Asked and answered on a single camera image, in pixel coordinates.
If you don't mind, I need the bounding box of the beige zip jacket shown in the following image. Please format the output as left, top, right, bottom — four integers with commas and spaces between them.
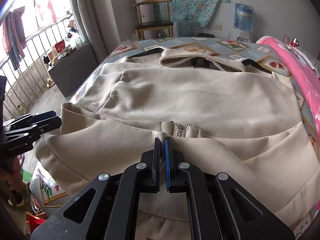
34, 47, 320, 240

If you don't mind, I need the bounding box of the left forearm fuzzy sleeve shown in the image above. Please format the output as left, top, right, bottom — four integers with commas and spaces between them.
1, 183, 30, 236

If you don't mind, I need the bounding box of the left hand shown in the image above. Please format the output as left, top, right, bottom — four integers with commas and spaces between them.
1, 157, 24, 192

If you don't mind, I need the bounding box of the dark low cabinet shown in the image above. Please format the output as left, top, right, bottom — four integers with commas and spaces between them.
48, 44, 98, 98

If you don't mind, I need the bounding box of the fruit pattern bed sheet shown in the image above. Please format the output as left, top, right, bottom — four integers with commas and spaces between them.
30, 36, 320, 240

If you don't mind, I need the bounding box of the grey curtain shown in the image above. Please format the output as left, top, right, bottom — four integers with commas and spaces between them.
70, 0, 120, 63

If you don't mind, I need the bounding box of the pink cylinder bin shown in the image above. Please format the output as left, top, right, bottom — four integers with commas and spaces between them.
135, 0, 156, 40

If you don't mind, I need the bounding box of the pink floral blanket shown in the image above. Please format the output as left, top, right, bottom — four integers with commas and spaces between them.
256, 36, 319, 133

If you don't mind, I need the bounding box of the empty clear water jug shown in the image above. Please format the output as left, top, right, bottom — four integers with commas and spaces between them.
177, 18, 198, 37

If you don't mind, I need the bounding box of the grey lace pillow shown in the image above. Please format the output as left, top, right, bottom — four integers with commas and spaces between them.
297, 47, 319, 72

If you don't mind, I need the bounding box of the white water dispenser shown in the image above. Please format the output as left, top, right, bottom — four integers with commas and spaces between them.
234, 29, 253, 42

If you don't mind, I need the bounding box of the red cup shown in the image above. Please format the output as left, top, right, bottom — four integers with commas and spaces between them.
290, 38, 299, 47

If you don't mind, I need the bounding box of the blue water bottle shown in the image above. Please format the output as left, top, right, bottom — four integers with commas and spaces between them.
234, 3, 253, 33

